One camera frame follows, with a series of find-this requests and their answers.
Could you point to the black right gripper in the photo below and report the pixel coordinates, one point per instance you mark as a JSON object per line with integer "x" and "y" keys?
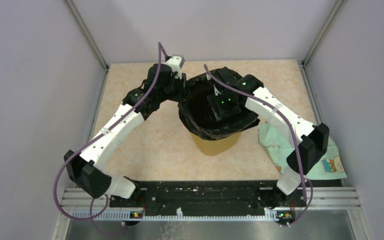
{"x": 219, "y": 112}

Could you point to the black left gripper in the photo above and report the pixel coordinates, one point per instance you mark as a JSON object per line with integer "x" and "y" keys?
{"x": 183, "y": 88}

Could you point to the black plastic trash bag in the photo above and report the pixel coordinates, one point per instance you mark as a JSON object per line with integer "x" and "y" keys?
{"x": 194, "y": 112}

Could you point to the yellow ribbed trash bin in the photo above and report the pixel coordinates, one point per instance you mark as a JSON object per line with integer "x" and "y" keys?
{"x": 215, "y": 147}

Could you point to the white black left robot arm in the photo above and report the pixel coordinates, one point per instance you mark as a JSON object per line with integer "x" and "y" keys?
{"x": 164, "y": 82}

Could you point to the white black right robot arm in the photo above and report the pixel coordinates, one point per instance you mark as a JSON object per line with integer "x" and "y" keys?
{"x": 309, "y": 140}

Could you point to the light green patterned cloth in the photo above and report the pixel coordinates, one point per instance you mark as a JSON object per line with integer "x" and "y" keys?
{"x": 329, "y": 167}

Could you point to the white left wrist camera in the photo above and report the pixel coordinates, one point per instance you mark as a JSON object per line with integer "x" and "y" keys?
{"x": 175, "y": 62}

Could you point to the left aluminium frame post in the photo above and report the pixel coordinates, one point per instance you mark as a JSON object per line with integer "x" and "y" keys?
{"x": 85, "y": 32}

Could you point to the aluminium frame post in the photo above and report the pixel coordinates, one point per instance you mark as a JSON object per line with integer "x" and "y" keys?
{"x": 85, "y": 32}
{"x": 328, "y": 22}

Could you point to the right aluminium frame post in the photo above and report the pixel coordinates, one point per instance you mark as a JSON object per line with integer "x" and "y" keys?
{"x": 328, "y": 22}

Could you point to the grey slotted cable duct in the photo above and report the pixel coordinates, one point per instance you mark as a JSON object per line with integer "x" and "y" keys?
{"x": 137, "y": 216}

